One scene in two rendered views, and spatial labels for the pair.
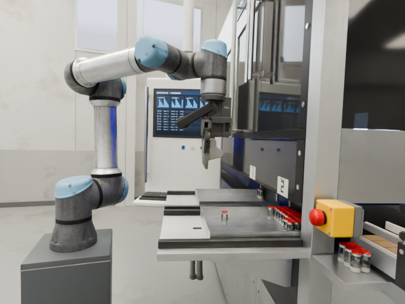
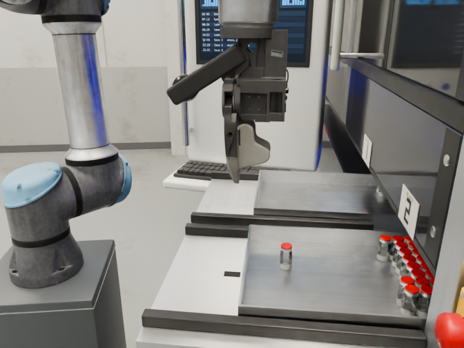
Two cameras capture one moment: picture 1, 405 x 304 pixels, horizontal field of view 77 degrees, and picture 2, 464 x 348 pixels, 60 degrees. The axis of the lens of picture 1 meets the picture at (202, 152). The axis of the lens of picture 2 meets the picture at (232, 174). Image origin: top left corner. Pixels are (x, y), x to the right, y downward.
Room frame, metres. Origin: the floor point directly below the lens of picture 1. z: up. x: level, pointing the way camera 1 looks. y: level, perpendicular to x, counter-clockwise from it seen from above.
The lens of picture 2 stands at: (0.21, -0.13, 1.30)
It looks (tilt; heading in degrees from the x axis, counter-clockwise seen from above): 20 degrees down; 13
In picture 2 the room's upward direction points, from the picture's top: straight up
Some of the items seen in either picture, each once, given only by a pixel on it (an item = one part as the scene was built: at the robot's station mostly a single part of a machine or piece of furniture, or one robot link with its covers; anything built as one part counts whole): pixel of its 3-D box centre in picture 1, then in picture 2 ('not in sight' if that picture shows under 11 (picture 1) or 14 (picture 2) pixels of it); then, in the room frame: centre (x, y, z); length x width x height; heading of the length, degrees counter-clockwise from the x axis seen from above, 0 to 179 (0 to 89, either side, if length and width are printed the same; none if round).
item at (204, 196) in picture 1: (232, 198); (324, 195); (1.17, -0.15, 0.90); 0.34 x 0.26 x 0.04; 96
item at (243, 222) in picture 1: (254, 222); (342, 272); (0.84, -0.18, 0.90); 0.34 x 0.26 x 0.04; 97
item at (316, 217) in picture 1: (318, 217); (456, 333); (0.60, -0.28, 0.99); 0.04 x 0.04 x 0.04; 6
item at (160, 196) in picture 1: (175, 196); (233, 172); (1.51, 0.16, 0.82); 0.40 x 0.14 x 0.02; 86
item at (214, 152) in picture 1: (213, 154); (248, 155); (0.74, -0.03, 1.13); 0.06 x 0.03 x 0.09; 96
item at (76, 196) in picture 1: (76, 196); (39, 198); (0.89, 0.44, 0.96); 0.13 x 0.12 x 0.14; 149
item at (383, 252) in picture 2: (270, 213); (384, 248); (0.93, -0.26, 0.90); 0.02 x 0.02 x 0.05
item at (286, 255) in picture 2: (224, 218); (286, 257); (0.86, -0.08, 0.90); 0.02 x 0.02 x 0.04
